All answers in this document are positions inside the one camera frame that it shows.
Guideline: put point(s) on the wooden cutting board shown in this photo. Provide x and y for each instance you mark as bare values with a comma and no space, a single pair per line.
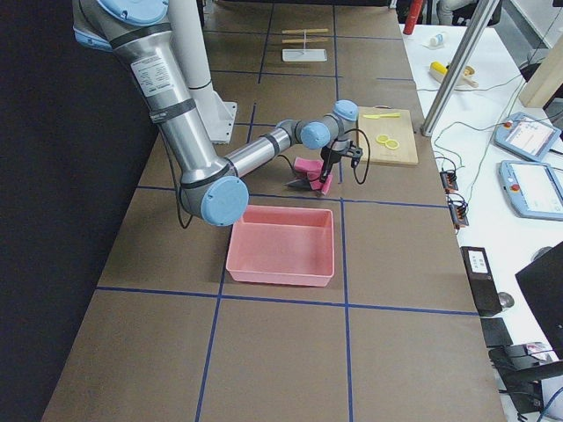
390,135

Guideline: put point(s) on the black box with label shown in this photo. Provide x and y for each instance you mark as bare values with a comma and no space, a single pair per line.
481,281

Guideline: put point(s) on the red cylinder bottle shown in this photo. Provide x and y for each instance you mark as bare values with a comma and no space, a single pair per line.
414,11

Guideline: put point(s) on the black orange connector board far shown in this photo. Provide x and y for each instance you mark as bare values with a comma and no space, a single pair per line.
449,181

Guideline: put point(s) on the blue teach pendant far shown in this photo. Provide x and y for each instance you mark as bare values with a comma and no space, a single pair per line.
526,137

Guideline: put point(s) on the white rack tray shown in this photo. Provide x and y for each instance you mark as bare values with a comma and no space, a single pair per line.
304,55

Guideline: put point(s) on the wooden rack rod outer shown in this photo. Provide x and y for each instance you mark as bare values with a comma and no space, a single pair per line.
305,31

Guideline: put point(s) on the wooden dustpan with brush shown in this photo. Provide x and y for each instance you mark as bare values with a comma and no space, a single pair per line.
466,78

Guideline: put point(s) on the lemon slice far from handle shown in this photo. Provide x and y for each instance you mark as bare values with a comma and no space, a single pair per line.
392,144

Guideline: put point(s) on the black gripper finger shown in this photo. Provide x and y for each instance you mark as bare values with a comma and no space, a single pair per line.
325,172

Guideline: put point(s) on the blue teach pendant near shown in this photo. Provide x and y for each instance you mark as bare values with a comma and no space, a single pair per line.
532,189

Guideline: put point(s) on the black orange connector board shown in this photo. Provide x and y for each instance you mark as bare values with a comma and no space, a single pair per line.
449,181
458,208

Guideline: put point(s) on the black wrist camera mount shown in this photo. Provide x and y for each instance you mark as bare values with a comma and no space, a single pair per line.
353,152

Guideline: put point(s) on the wooden rack rod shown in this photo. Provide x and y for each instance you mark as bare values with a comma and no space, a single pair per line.
305,41
305,31

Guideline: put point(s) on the yellow toy corn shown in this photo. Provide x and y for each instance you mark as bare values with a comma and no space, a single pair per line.
438,71

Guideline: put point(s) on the blue teach pendant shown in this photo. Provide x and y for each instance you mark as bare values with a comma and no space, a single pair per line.
526,137
532,189

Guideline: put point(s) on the pink grey cloth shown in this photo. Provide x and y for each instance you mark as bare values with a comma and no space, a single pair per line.
305,176

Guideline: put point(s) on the wooden rack rod inner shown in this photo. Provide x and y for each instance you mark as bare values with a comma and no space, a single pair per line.
305,41

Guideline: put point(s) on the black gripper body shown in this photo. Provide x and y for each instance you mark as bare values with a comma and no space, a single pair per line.
329,156

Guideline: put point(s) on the pink plastic bin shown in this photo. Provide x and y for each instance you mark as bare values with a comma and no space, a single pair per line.
283,245

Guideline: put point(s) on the white blue tube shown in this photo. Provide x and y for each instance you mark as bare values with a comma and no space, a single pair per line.
436,41

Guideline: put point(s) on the aluminium frame post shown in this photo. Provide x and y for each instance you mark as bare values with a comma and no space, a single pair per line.
483,13

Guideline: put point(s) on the black orange connector board near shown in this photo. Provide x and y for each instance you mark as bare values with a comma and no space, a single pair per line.
458,208

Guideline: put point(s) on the yellow plastic knife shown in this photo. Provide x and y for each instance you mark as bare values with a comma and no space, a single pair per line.
381,116

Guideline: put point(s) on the black monitor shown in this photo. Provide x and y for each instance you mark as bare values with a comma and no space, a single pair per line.
541,285

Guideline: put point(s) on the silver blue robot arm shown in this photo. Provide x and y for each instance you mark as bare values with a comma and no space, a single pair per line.
161,44

